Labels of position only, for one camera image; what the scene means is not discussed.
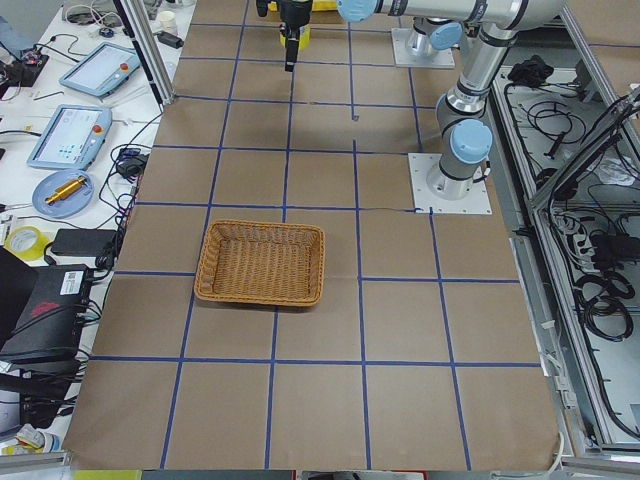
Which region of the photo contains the aluminium frame post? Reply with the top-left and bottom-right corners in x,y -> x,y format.
113,0 -> 175,106

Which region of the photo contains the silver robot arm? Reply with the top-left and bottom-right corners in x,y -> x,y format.
337,1 -> 565,201
405,17 -> 463,57

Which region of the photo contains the black power adapter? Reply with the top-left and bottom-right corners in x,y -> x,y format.
50,229 -> 116,257

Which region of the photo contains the brass cylinder tool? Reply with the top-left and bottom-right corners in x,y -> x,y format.
45,176 -> 87,205

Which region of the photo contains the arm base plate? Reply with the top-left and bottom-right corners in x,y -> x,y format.
391,28 -> 455,69
408,153 -> 492,215

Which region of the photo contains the white paper cup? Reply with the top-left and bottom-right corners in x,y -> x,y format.
156,10 -> 178,35

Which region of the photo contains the teach pendant tablet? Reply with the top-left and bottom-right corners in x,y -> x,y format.
26,104 -> 112,170
59,42 -> 141,98

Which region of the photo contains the yellow tape roll on desk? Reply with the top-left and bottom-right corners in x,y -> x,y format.
4,226 -> 50,262

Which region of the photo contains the yellow tape roll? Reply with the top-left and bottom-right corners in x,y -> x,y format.
4,226 -> 50,262
279,25 -> 311,50

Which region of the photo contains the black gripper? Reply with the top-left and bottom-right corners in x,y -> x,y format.
279,0 -> 313,72

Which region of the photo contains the upper teach pendant tablet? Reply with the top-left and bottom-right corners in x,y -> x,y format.
59,42 -> 141,98

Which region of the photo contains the lower teach pendant tablet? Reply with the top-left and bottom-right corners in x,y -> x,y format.
26,104 -> 112,170

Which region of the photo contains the brown wicker basket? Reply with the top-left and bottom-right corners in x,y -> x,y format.
194,219 -> 326,307

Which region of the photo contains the black computer box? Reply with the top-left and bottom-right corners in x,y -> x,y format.
1,249 -> 92,365

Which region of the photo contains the blue plate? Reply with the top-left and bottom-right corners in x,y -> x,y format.
31,169 -> 94,219

